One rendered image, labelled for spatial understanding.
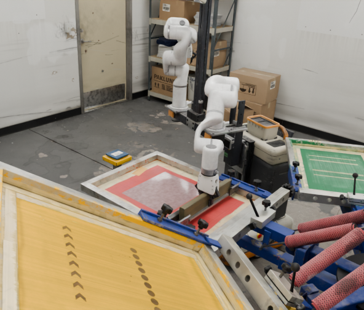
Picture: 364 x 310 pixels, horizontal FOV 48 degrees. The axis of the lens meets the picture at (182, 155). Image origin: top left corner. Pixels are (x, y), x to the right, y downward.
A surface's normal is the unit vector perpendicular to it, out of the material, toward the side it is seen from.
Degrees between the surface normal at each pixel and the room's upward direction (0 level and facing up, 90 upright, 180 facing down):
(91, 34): 90
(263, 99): 90
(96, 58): 90
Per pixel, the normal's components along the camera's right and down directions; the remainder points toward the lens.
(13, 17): 0.77, 0.30
